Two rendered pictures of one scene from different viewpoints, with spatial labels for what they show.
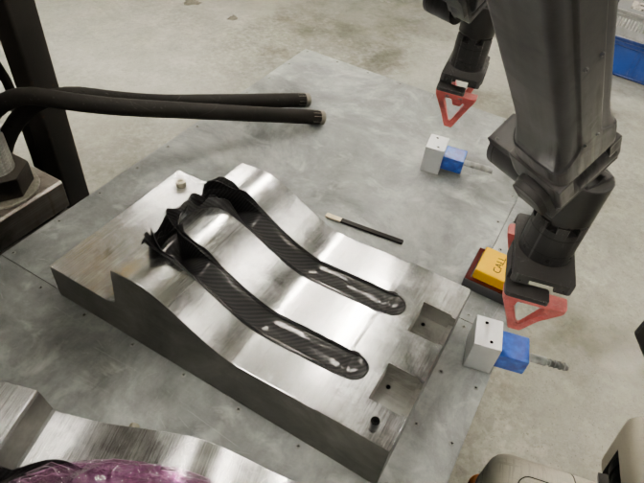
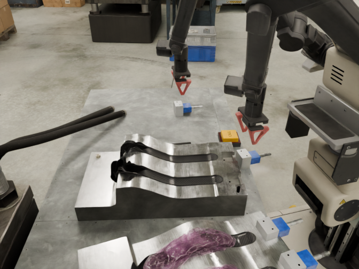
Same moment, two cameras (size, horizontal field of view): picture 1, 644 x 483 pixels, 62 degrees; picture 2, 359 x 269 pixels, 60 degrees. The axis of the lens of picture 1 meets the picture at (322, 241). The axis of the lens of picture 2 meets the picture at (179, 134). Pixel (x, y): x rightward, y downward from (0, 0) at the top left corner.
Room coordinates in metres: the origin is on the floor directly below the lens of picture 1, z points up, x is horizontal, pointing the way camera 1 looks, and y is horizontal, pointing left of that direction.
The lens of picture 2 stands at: (-0.23, 0.37, 1.54)
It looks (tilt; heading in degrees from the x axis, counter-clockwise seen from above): 35 degrees down; 333
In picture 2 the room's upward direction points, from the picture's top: straight up
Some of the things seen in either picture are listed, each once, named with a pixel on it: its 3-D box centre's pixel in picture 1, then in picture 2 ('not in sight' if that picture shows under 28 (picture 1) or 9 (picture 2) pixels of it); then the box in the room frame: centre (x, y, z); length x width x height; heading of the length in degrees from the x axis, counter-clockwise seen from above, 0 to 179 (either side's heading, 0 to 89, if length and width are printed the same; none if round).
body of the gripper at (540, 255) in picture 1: (551, 236); (253, 108); (0.44, -0.25, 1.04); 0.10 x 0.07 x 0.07; 168
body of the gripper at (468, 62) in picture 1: (470, 54); (180, 65); (0.87, -0.21, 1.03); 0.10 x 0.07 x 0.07; 163
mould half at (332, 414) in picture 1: (259, 281); (161, 172); (0.47, 0.08, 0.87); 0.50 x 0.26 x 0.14; 65
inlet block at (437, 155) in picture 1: (458, 161); (188, 107); (0.86, -0.24, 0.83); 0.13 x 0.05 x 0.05; 74
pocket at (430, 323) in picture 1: (428, 333); (228, 160); (0.42, -0.15, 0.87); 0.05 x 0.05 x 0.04; 65
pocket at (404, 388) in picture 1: (394, 398); (234, 182); (0.32, -0.10, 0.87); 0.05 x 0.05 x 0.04; 65
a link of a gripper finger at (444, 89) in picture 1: (455, 99); (181, 83); (0.85, -0.20, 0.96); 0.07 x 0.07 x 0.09; 73
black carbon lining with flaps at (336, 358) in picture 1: (264, 265); (165, 163); (0.45, 0.07, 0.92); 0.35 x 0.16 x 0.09; 65
